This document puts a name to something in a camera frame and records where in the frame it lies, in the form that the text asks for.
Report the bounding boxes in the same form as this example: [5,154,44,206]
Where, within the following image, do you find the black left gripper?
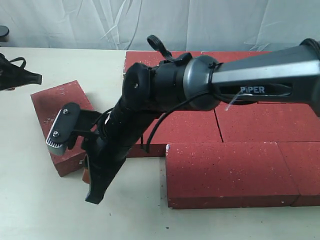
[0,53,43,91]

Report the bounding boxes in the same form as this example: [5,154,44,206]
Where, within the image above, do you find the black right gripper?
[82,97,160,205]

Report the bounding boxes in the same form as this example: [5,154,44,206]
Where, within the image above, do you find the red brick with metal studs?
[31,80,94,177]

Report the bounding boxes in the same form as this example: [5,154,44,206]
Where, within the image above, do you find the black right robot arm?
[82,35,320,205]

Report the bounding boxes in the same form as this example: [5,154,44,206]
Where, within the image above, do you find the red brick third row right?
[215,103,320,142]

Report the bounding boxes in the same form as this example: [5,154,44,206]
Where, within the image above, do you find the white fabric backdrop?
[0,0,320,51]

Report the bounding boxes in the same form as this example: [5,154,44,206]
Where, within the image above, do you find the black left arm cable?
[6,56,28,72]

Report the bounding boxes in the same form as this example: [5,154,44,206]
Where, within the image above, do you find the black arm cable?
[139,92,221,155]
[6,56,28,72]

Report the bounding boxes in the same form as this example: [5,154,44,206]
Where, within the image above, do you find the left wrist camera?
[0,25,10,43]

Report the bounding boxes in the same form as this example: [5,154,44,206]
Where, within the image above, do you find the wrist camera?
[0,25,10,43]
[45,102,103,156]

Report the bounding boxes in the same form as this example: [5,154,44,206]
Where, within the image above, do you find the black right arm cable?
[139,92,221,155]

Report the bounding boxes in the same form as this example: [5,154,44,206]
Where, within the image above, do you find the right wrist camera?
[45,102,103,156]

